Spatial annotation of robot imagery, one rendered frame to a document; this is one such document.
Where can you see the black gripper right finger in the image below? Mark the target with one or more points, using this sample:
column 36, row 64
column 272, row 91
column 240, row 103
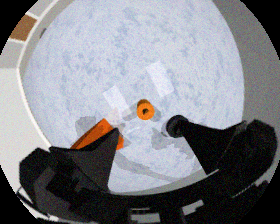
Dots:
column 209, row 144

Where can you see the black stepped round pedestal with short shaft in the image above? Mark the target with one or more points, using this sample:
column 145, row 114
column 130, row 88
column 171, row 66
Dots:
column 172, row 128

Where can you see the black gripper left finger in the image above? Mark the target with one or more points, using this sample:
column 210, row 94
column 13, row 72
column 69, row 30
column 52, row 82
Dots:
column 94, row 160

